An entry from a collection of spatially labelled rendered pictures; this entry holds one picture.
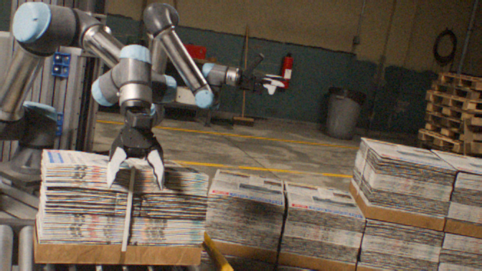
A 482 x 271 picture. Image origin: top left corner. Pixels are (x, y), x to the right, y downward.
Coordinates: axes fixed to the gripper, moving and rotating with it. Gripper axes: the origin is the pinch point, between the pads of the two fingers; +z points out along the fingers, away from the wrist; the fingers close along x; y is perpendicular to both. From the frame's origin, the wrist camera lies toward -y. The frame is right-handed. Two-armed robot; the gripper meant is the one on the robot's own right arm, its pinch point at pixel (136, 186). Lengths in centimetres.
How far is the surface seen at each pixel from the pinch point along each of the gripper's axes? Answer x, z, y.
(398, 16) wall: -529, -486, 541
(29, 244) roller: 20.1, 5.8, 34.2
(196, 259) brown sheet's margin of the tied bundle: -17.4, 13.2, 14.2
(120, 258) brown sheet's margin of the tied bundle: 0.8, 13.1, 14.1
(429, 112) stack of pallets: -519, -295, 501
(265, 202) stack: -59, -17, 65
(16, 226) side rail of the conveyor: 23, -1, 46
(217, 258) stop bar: -26.5, 10.9, 25.1
